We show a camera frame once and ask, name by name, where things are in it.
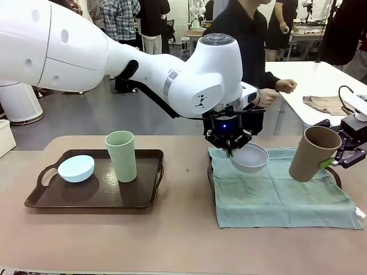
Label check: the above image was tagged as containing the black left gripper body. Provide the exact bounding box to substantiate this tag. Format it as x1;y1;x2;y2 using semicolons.
211;115;244;143

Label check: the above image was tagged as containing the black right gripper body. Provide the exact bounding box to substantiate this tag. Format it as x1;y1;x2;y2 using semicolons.
339;116;367;145

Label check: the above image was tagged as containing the grey white bowl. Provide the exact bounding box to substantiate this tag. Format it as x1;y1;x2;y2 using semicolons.
230;143;270;174

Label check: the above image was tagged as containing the tall brown cup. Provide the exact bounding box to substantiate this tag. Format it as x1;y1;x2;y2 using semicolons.
288;125;343;183

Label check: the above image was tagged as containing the teal cloth mat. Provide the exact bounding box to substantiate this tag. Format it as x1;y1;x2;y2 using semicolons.
207;147;365;230

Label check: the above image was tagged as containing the tall green cup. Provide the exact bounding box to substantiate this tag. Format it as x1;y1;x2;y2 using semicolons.
104;131;138;183

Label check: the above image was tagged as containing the light blue bowl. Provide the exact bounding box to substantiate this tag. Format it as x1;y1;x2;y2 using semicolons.
57;155;96;183

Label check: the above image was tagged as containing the dark brown serving tray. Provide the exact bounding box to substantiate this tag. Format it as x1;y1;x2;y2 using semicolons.
206;148;343;206
24;148;165;210

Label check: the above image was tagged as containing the person's right hand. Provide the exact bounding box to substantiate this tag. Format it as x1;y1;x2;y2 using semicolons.
257;88;280;107

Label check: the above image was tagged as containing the person's left hand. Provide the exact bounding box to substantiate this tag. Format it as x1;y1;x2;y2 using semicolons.
275;79;298;93

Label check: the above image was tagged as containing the person in dark maroon top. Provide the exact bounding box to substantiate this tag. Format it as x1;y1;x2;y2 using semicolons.
319;0;367;73

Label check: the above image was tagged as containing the person in black shirt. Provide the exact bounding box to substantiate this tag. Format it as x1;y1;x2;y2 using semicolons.
201;0;282;136

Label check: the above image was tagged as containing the brown top workbench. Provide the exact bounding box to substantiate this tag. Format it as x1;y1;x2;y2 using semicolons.
184;27;208;60

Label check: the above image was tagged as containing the black office chair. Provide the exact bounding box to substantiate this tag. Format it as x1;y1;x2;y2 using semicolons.
164;18;177;46

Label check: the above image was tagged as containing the person in black dress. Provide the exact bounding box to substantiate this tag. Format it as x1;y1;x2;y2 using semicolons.
267;0;299;52

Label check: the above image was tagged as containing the person in black tee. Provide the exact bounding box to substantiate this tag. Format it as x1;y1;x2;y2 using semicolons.
137;0;171;56

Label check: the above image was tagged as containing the person in blue plaid shirt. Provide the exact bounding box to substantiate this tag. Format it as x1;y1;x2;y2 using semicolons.
99;0;142;93

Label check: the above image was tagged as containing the white box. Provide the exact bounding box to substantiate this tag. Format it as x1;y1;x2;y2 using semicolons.
0;119;17;159

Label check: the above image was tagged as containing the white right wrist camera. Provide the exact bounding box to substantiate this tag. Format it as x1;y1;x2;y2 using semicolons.
345;91;367;121

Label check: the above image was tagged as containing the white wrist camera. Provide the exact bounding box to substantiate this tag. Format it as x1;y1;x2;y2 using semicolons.
345;91;367;121
240;82;259;105

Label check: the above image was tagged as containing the thin black camera cable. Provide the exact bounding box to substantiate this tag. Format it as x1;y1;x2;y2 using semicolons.
338;85;357;114

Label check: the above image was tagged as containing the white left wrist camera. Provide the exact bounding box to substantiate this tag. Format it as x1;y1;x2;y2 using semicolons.
240;82;259;105

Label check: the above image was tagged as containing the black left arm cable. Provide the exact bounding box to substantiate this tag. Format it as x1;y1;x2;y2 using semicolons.
116;59;267;121

